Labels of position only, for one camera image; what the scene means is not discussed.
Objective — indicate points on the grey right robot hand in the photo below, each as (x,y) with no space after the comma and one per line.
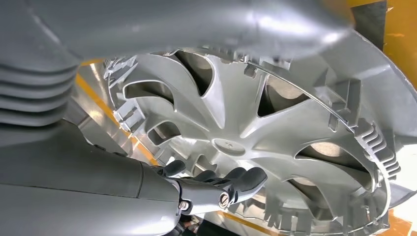
(65,195)

